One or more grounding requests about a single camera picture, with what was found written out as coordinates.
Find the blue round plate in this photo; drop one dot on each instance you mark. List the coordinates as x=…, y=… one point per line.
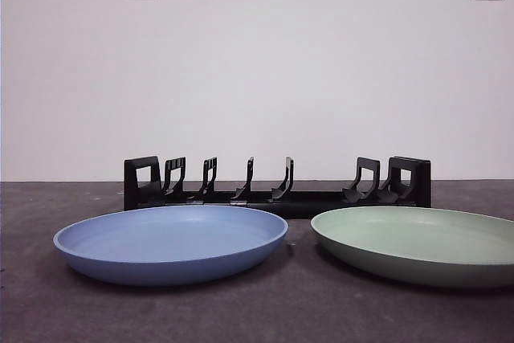
x=168, y=246

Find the green round plate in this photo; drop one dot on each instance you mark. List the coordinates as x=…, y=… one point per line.
x=417, y=246

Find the black plate rack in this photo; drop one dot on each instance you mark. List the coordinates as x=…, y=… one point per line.
x=321, y=208

